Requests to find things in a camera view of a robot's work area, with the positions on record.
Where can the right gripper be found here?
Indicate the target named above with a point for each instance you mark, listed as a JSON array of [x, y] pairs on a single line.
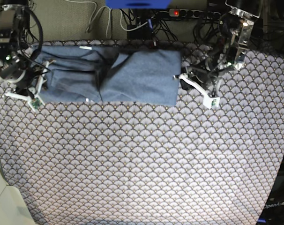
[[20, 78]]

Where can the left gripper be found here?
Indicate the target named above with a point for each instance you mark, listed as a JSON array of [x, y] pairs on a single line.
[[206, 73]]

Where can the blue T-shirt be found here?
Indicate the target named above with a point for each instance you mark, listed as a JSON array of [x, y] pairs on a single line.
[[111, 74]]

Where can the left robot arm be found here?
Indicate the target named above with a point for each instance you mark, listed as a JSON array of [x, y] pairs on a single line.
[[228, 53]]

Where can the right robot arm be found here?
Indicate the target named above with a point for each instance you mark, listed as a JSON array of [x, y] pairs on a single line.
[[14, 25]]

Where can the red and black clip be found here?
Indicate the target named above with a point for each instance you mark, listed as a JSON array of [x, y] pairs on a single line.
[[154, 44]]

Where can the black power strip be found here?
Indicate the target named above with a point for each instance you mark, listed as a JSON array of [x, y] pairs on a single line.
[[192, 14]]

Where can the fan-patterned table cloth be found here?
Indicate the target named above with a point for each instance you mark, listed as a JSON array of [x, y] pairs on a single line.
[[133, 163]]

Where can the beige plastic bin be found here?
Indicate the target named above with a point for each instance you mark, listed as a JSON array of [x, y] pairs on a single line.
[[13, 210]]

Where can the black OpenArm base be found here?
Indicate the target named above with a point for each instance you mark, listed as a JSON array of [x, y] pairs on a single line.
[[273, 211]]

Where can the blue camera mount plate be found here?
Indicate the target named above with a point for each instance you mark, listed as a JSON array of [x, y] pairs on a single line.
[[138, 4]]

